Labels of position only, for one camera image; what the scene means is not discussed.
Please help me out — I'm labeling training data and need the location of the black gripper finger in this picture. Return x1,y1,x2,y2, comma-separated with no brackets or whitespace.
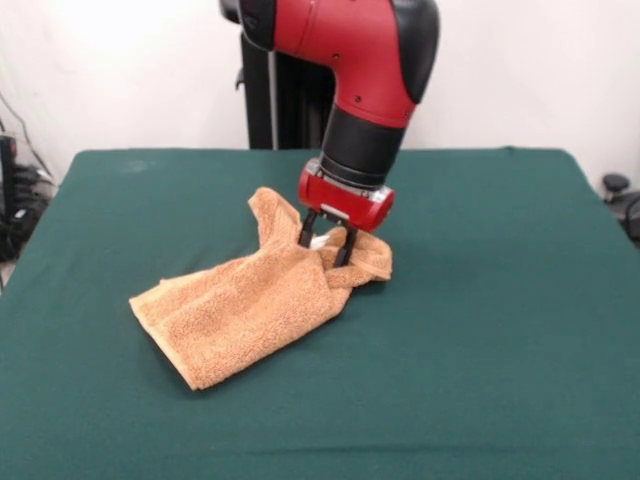
296,208,322,249
332,224,360,271

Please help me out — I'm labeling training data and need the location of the black office chair base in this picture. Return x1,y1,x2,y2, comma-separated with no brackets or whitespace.
601,172,640,251

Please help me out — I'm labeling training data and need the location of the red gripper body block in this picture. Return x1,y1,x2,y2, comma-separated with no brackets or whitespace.
297,157,397,234

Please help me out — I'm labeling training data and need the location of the black electronics box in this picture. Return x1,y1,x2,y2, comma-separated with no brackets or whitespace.
0,133,21,221

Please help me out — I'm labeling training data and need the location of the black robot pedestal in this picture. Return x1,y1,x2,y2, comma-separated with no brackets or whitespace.
233,29,341,150

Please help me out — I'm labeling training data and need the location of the tan terry towel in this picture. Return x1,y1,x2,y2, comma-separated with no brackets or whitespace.
128,186,394,394

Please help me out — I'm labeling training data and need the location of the dark green table cloth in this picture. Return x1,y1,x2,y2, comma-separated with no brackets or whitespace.
0,146,640,480

